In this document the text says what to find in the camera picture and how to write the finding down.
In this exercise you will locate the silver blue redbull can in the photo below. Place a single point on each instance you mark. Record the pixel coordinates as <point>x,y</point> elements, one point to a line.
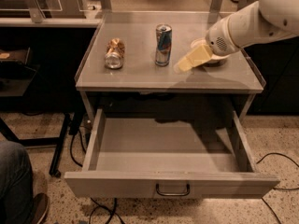
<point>164,42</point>

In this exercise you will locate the lying orange soda can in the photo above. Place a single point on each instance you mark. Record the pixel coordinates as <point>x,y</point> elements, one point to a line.
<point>114,57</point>

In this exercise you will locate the white paper bowl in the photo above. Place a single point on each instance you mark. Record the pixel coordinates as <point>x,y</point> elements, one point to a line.
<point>215,58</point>

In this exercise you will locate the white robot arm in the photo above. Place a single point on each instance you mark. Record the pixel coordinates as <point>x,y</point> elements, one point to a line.
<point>262,22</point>

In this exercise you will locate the open grey top drawer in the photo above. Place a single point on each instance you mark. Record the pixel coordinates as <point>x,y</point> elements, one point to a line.
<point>126,158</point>

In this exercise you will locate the metal drawer handle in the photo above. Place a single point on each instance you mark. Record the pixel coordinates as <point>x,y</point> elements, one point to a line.
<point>172,191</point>

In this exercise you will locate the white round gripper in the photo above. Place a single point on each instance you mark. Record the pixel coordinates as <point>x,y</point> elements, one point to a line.
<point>217,41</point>

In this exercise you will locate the brown shoe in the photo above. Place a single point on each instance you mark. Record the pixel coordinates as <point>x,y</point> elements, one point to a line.
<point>40,208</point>

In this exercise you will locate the grey cabinet table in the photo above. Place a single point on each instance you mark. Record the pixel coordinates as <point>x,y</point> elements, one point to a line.
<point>235,75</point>

